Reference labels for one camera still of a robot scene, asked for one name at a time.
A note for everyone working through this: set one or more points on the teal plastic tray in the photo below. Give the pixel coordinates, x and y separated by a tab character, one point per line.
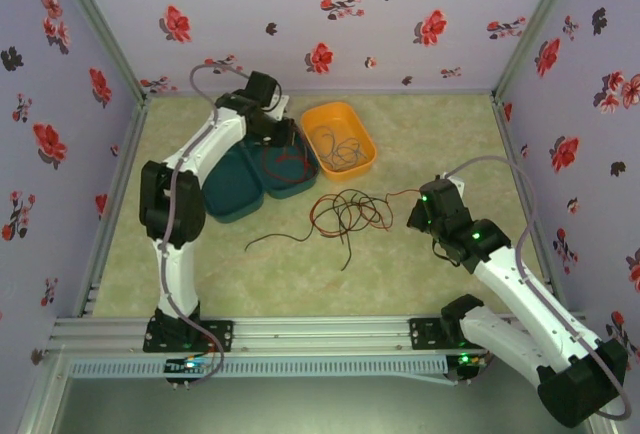
272	189
230	194

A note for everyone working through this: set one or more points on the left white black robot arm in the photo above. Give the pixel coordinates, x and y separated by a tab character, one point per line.
182	274

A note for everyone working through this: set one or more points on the left controller board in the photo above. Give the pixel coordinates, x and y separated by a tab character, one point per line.
177	368

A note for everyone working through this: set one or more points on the aluminium corner post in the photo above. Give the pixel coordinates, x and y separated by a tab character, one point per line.
546	4
97	19

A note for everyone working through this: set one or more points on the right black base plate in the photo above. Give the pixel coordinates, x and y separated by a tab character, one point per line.
422	334

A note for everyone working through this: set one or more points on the right controller board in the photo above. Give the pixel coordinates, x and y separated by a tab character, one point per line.
465	366

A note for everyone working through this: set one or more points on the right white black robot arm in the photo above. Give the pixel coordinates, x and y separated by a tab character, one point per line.
520	314

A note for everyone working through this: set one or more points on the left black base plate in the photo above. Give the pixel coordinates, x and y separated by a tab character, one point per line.
225	336

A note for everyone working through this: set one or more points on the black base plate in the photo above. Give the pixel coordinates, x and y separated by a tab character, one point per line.
422	334
225	336

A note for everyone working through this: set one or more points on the orange plastic tray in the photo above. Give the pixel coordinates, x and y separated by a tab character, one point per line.
320	124

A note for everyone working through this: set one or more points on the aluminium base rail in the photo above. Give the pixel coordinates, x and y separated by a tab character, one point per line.
325	334

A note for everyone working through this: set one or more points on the aluminium side rail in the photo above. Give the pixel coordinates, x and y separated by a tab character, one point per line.
116	204
508	134

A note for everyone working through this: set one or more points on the controller board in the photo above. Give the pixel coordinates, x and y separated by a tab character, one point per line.
465	366
177	368

